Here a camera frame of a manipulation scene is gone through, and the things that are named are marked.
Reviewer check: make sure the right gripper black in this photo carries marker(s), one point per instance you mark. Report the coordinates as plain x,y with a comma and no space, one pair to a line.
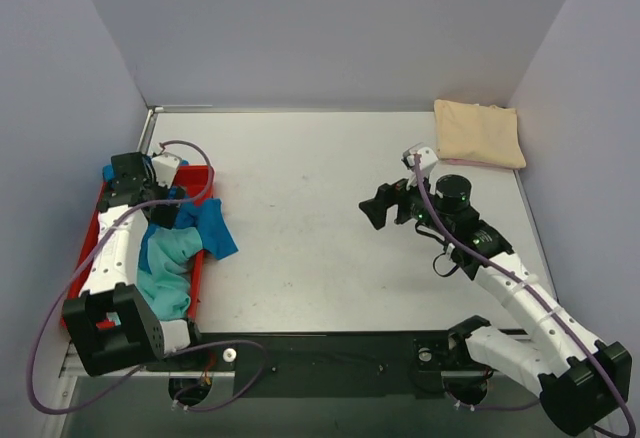
397,201

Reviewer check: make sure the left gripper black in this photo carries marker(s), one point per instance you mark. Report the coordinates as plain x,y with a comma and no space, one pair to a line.
163,214

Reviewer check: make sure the blue t shirt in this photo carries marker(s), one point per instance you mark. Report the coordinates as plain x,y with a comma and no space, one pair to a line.
207,218

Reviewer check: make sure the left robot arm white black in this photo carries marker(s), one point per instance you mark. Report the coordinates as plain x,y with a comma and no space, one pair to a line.
109,322

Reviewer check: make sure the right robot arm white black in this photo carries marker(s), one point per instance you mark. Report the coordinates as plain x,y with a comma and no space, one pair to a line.
577,378

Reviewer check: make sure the red plastic bin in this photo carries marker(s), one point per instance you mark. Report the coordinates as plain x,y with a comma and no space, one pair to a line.
192,178

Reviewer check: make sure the teal t shirt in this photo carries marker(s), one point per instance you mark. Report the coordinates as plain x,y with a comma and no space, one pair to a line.
164,270

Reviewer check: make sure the folded pink t shirt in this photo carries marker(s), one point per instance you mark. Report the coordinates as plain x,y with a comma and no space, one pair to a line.
459,162

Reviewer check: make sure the folded beige t shirt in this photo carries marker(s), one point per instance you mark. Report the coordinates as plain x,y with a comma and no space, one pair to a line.
478,134

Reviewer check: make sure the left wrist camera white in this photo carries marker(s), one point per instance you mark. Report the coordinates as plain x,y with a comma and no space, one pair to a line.
165,167

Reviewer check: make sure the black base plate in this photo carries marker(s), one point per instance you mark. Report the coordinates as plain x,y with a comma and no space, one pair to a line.
423,364

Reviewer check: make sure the aluminium rail frame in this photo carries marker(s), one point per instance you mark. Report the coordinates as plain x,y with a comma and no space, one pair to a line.
72,366

